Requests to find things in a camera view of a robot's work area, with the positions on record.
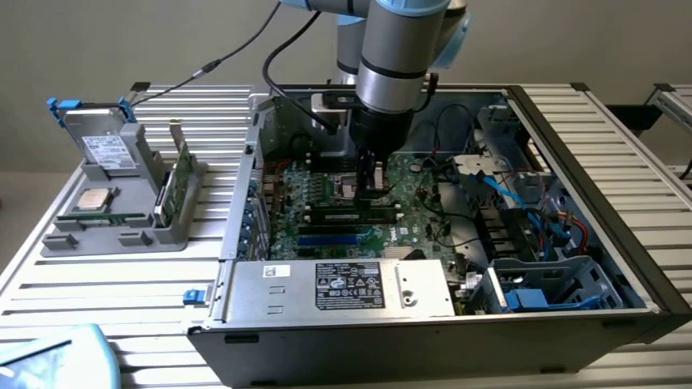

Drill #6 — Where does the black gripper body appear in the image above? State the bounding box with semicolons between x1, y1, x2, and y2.
347;105;417;164

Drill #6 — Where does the installed black RAM stick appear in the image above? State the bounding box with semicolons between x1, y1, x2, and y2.
311;208;401;224

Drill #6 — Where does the green RAM stick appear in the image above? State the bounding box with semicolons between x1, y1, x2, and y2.
55;213;146;227

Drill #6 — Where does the CPU socket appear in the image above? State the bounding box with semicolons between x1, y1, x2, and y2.
334;173;394;203

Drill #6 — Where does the green Dell motherboard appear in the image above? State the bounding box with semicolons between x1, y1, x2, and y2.
265;152;473;267

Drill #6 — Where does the black expansion slot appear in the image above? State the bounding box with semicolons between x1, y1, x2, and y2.
299;225;363;237

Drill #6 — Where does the blue expansion slot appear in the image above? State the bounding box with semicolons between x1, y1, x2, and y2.
299;235;363;246

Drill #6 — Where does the silver chipset heatsink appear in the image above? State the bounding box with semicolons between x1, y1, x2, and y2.
382;247;430;261

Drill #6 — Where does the silver power supply unit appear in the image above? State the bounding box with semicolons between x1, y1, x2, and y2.
222;259;457;322

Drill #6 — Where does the green graphics card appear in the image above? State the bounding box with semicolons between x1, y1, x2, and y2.
153;118;198;229

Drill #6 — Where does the grey disk bay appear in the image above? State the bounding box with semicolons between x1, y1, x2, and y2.
486;254;627;316

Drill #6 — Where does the open black PC case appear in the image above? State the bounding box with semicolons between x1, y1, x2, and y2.
186;83;692;389

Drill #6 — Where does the blue case latch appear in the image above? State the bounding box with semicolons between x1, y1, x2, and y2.
183;286;211;306

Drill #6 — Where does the grey parts rack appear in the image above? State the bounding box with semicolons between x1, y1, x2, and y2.
39;122;211;259

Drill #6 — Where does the hard disk with blue carrier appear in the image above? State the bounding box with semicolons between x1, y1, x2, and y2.
47;96;141;171

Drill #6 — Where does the silver CPU chip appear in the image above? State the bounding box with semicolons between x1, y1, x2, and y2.
73;186;123;215

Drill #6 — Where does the light blue plastic object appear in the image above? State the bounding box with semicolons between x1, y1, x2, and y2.
0;323;125;389

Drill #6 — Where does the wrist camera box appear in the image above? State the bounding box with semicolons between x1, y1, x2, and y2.
311;92;359;113

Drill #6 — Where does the grey drive cage bracket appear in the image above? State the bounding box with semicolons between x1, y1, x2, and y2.
451;152;513;183

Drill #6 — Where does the blue SATA wire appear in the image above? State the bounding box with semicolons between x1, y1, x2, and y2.
474;169;530;212

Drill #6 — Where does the black looping camera cable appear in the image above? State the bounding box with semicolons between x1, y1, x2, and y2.
263;6;342;135

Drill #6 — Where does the black cable with connector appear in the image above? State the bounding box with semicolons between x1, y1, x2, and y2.
131;0;287;107

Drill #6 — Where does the red wire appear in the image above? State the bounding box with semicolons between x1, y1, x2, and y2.
562;212;594;244

